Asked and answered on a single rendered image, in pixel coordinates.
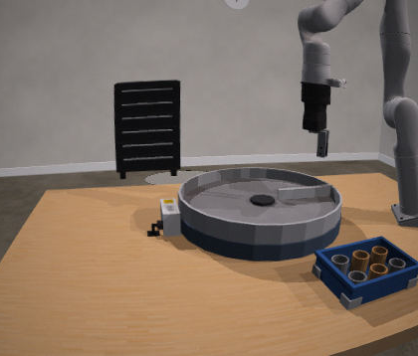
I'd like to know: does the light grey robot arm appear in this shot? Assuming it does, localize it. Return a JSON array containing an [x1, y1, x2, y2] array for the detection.
[[298, 0, 418, 215]]

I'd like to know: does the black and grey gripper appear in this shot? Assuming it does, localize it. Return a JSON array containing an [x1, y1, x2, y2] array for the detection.
[[301, 63, 347, 158]]

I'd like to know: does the grey metal sleeve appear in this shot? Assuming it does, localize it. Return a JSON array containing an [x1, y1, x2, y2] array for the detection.
[[387, 259, 406, 274], [347, 270, 367, 284], [331, 255, 349, 275]]

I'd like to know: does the bronze bushing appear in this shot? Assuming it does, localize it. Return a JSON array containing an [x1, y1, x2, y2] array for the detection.
[[349, 251, 369, 272], [368, 247, 388, 267], [366, 264, 388, 281]]

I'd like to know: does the blue crate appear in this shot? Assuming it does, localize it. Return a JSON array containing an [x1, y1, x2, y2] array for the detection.
[[312, 236, 418, 310]]

